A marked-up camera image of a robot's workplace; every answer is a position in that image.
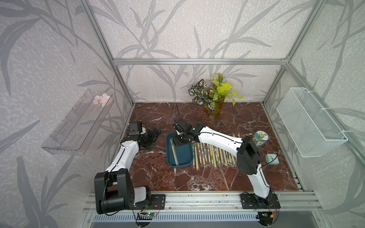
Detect chopstick pair fourteenth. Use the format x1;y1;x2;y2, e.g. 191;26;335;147
195;143;201;170

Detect chopstick pair sixteenth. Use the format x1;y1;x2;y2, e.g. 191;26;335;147
170;138;179;166

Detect chopstick pair thirteenth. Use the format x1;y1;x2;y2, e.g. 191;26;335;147
198;143;205;167

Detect teal storage box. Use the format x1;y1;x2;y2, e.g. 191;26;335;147
166;132;194;168

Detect chopstick pair fifteenth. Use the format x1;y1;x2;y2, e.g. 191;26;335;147
193;143;199;170

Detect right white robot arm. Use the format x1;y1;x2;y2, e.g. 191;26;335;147
174;123;270;199

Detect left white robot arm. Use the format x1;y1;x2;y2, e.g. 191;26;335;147
94;128;161;215

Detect amber glass vase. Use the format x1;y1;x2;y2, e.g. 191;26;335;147
203;98;224;116

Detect green artificial plant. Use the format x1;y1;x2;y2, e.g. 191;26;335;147
188;73;243;106

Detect pink artificial flower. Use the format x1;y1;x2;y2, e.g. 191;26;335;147
92;93;111;107

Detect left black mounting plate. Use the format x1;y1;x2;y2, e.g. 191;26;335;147
131;194;166;211

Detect black mounting plate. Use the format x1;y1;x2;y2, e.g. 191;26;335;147
131;194;166;211
240;192;281;210

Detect left circuit board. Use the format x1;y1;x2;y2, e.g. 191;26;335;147
137;211;160;220

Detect circuit board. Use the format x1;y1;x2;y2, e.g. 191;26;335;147
137;211;160;220
256;211;279;227

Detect small green square clock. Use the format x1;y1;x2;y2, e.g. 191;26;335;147
265;154;279;165

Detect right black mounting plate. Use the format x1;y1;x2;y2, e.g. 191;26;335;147
240;192;281;210

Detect right circuit board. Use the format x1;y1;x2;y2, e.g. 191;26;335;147
256;211;279;227

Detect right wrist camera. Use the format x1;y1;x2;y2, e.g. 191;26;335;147
173;118;192;135

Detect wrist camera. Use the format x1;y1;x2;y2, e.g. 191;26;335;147
173;118;192;135
128;121;146;136

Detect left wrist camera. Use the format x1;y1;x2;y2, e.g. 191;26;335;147
128;121;146;136

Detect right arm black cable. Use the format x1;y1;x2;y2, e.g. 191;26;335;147
171;103;281;172

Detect clear acrylic wall shelf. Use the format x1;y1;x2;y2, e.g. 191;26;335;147
41;89;114;155

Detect aluminium frame crossbar back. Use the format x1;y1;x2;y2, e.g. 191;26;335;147
113;59;287;66

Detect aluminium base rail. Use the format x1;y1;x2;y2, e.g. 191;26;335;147
82;191;323;213

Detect white wire mesh basket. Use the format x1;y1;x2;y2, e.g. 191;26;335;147
277;87;348;158

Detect aluminium frame post left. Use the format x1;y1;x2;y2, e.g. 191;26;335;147
81;0;134;106

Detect aluminium frame post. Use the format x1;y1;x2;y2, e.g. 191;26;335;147
261;0;327;105
81;0;134;106

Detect aluminium frame post right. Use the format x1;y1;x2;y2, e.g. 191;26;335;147
261;0;327;105

